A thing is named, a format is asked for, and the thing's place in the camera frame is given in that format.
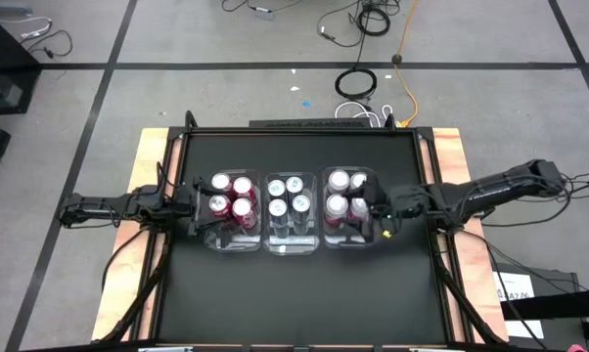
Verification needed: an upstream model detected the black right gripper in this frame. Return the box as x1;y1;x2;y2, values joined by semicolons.
353;172;430;234

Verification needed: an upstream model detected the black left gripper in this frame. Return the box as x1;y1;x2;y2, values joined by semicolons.
172;175;230;239

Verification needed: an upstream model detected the red Coca-Cola can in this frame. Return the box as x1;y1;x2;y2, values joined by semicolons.
208;194;233;220
232;176;256;200
209;171;235;195
230;197;259;231

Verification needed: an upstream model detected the white pink Spindrift can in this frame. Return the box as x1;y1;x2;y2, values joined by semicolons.
348;171;369;193
347;197;372;224
324;193;349;227
327;168;351;195

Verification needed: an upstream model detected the clear plastic bin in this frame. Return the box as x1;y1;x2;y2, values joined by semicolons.
320;165;379;250
204;169;263;254
262;171;321;257

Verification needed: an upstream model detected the blue silver Red Bull can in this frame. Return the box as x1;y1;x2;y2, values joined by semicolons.
285;175;305;197
266;178;287;199
291;194;313;236
267;198;291;240

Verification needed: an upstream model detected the wooden base board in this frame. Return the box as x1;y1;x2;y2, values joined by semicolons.
90;127;510;343

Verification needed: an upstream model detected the black device bar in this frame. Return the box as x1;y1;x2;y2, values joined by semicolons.
249;117;374;130

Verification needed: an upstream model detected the white printed paper sheet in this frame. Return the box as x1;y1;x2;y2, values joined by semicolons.
492;271;536;302

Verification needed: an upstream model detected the dark equipment case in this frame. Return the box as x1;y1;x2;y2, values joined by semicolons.
492;263;589;352

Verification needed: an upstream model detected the black beam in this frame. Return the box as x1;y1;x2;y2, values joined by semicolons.
499;286;589;322

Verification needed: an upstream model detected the black cabinet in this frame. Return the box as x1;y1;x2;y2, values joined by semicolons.
0;9;42;116

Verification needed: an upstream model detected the white floor cable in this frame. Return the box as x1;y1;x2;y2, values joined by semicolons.
0;16;54;41
334;100;395;127

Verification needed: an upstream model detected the orange floor cable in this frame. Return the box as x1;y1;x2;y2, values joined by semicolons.
393;0;419;126

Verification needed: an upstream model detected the thin black cable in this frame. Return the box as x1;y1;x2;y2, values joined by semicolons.
22;29;74;61
101;227;147;295

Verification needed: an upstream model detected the black braided cable sleeve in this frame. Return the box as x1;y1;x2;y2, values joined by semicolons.
430;229;509;346
97;229;173;344

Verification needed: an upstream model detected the black coiled floor cable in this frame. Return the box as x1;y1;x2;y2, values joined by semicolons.
334;66;379;102
354;4;391;38

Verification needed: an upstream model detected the black cable with grey connector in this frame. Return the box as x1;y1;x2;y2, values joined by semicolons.
220;0;306;21

